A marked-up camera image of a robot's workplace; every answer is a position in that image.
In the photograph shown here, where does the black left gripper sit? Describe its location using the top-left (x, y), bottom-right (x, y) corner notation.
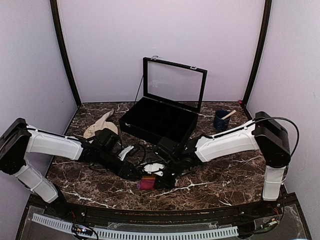
top-left (97, 148), bottom-right (141, 180)

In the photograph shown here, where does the maroon purple striped sock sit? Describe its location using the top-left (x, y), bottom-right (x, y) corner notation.
top-left (136, 175), bottom-right (156, 190)

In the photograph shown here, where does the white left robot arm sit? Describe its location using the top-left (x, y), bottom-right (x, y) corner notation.
top-left (0, 118), bottom-right (141, 218)

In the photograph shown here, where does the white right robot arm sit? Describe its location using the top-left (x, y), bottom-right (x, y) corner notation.
top-left (144, 111), bottom-right (297, 217)

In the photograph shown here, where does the beige cloth hat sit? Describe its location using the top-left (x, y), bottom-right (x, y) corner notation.
top-left (83, 110), bottom-right (119, 139)

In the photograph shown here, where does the dark blue mug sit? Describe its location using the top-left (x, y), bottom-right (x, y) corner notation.
top-left (213, 109), bottom-right (231, 131)

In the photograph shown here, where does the black display case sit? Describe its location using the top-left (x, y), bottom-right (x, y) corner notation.
top-left (119, 57), bottom-right (208, 145)

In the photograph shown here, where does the wooden stick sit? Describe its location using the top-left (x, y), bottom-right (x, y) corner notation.
top-left (221, 110), bottom-right (237, 120)

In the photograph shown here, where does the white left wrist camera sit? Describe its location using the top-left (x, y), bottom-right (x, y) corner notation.
top-left (118, 145), bottom-right (134, 161)

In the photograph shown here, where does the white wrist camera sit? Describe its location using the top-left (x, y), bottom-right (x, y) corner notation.
top-left (143, 163), bottom-right (165, 174)
top-left (118, 145), bottom-right (134, 161)

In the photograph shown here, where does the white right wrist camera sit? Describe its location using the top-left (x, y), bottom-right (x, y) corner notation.
top-left (143, 163), bottom-right (165, 174)

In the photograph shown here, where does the white slotted cable duct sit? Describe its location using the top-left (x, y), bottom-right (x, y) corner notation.
top-left (31, 213), bottom-right (239, 240)

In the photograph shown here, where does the black front frame rail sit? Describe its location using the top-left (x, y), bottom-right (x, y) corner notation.
top-left (28, 193), bottom-right (301, 229)

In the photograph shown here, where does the black left corner post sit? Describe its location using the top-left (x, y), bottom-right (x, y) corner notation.
top-left (49, 0), bottom-right (82, 108)

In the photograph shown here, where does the black corner post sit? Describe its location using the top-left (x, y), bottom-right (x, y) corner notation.
top-left (242, 0), bottom-right (272, 109)
top-left (49, 0), bottom-right (82, 108)

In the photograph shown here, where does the black right corner post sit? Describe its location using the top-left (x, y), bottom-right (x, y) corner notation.
top-left (242, 0), bottom-right (272, 109)

